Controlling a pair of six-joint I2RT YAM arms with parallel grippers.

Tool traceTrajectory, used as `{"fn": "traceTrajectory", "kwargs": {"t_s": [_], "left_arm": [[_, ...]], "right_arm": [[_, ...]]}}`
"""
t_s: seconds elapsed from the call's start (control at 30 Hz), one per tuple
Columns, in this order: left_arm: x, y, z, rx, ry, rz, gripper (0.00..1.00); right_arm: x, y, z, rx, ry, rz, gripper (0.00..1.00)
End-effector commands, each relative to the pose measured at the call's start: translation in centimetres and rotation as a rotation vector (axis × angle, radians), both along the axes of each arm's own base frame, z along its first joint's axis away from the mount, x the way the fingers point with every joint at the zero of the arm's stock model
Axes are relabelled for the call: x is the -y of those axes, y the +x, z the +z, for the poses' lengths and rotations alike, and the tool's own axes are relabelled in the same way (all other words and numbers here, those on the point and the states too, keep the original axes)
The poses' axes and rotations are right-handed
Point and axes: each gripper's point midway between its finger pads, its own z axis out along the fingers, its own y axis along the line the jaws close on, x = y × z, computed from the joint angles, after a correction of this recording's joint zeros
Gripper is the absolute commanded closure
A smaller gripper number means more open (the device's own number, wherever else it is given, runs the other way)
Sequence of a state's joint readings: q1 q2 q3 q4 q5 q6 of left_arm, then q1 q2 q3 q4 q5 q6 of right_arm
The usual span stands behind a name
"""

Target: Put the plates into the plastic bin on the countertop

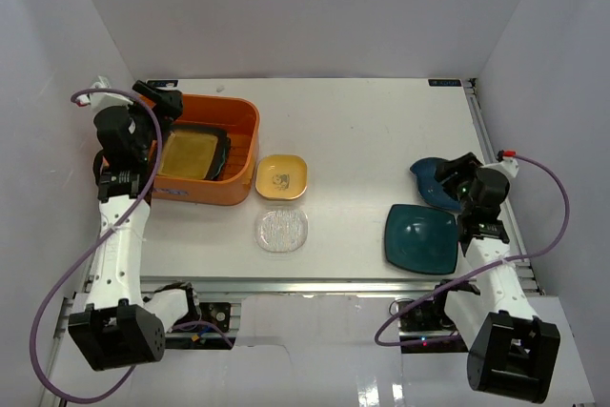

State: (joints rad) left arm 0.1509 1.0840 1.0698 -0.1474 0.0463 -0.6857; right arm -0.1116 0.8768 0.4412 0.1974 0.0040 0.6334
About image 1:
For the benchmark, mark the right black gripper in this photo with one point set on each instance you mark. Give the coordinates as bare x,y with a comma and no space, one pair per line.
466,166

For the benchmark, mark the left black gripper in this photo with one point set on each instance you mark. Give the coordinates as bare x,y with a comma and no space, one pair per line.
159,96

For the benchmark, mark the dark blue leaf plate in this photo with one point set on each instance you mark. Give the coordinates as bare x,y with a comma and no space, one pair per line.
432,192

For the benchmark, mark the amber black-rimmed square plate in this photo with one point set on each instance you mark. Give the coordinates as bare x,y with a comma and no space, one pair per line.
190,151

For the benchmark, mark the teal square large plate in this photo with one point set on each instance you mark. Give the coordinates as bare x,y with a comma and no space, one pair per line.
421,240

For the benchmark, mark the teal scalloped round plate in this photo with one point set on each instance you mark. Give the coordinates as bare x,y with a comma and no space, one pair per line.
219,165

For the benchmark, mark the black floral square plate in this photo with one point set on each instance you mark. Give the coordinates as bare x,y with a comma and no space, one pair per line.
228,146

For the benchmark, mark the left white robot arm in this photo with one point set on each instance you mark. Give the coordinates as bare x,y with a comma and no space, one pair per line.
119,327

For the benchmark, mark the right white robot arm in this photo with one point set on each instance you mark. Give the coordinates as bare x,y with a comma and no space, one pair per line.
512,352

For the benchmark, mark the orange plastic bin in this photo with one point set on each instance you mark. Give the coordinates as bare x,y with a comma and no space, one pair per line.
240,119

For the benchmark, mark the yellow square small plate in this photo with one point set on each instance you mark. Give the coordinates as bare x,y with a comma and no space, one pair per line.
281,177

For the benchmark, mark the clear glass round plate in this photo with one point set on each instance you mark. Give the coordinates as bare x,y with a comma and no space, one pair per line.
281,230

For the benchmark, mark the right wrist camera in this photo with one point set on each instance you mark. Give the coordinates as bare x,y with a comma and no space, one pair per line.
505,163

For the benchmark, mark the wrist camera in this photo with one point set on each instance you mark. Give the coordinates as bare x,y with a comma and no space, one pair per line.
505,163
102,95

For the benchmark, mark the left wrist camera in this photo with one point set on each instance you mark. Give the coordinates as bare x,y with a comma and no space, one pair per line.
102,95

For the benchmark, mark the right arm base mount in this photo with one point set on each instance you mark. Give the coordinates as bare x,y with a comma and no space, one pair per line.
430,316

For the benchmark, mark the aluminium table frame rail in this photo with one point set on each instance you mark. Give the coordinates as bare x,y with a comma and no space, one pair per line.
359,139

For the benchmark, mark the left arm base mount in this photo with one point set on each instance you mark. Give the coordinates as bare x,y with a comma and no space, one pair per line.
187,322

